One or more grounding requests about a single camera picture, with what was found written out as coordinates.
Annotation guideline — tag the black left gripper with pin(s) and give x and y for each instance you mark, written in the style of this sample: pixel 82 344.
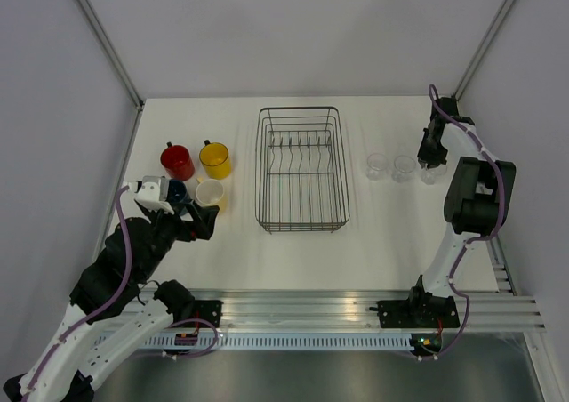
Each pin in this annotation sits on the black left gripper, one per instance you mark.
pixel 204 219

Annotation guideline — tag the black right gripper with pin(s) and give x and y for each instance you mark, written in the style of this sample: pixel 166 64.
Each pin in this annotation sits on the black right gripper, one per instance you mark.
pixel 424 156

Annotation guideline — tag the clear glass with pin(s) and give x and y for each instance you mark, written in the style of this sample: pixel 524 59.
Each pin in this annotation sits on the clear glass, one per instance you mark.
pixel 403 168
pixel 377 167
pixel 431 175

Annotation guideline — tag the pale yellow mug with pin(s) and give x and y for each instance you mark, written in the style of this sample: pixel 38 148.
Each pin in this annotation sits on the pale yellow mug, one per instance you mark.
pixel 211 192

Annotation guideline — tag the blue mug black handle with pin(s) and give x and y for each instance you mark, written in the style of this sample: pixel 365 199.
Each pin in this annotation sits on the blue mug black handle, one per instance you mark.
pixel 177 196

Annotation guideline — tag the yellow mug black handle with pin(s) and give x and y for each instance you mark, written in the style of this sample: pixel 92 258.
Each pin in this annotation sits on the yellow mug black handle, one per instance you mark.
pixel 215 159

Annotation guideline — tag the red mug black handle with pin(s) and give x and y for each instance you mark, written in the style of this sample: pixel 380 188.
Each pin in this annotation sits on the red mug black handle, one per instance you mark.
pixel 177 162

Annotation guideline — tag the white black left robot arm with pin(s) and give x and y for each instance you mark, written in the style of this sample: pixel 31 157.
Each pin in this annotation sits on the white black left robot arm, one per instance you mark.
pixel 75 363

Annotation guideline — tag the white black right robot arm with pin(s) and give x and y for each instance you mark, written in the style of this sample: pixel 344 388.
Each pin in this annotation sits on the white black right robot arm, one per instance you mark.
pixel 475 208

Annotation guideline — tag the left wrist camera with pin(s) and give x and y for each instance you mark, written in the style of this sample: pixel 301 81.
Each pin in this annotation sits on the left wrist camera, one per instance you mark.
pixel 151 193

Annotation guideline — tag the black wire dish rack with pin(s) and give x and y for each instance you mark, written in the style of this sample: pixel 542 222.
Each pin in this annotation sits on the black wire dish rack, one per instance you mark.
pixel 301 181

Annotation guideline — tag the white slotted cable duct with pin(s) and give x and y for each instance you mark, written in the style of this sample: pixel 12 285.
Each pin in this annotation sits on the white slotted cable duct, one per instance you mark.
pixel 282 341

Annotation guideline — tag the aluminium mounting rail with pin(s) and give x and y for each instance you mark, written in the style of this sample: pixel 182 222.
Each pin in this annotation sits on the aluminium mounting rail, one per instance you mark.
pixel 349 311

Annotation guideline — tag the right aluminium frame post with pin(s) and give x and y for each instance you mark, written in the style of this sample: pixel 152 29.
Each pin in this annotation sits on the right aluminium frame post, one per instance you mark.
pixel 504 10

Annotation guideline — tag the aluminium frame post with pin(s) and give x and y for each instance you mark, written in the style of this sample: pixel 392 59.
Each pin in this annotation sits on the aluminium frame post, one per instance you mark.
pixel 103 39
pixel 504 10

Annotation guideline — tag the left aluminium frame post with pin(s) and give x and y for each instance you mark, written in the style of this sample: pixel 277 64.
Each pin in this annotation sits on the left aluminium frame post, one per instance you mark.
pixel 103 39

